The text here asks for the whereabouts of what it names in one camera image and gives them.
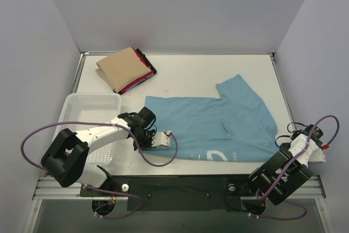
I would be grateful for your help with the red folded t shirt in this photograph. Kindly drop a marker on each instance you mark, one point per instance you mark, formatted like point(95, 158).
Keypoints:
point(141, 61)

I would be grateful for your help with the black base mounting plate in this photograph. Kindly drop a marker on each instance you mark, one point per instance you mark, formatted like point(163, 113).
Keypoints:
point(185, 193)

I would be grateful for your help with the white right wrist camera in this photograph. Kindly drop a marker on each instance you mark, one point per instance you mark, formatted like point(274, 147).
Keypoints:
point(318, 157)

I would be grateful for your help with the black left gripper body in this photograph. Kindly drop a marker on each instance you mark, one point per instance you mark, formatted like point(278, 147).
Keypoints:
point(144, 139)

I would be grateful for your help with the aluminium front rail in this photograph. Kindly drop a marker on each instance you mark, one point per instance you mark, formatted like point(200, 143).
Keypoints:
point(48, 188)

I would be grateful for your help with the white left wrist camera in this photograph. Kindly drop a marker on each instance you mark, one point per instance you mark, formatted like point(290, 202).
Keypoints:
point(161, 139)

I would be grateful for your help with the light blue t shirt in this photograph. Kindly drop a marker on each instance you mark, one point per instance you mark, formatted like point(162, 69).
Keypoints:
point(236, 127)

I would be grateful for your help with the beige folded t shirt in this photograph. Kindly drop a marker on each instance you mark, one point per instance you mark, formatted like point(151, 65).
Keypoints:
point(123, 70)

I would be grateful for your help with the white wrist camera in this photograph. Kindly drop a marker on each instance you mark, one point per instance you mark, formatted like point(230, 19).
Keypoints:
point(318, 157)
point(161, 139)

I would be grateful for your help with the black folded t shirt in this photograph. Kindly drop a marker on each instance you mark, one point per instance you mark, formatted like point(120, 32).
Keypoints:
point(150, 74)

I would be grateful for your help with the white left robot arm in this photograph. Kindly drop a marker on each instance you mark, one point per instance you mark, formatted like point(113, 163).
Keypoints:
point(66, 158)

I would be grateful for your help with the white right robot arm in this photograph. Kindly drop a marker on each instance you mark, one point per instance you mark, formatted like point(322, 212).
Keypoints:
point(287, 170)

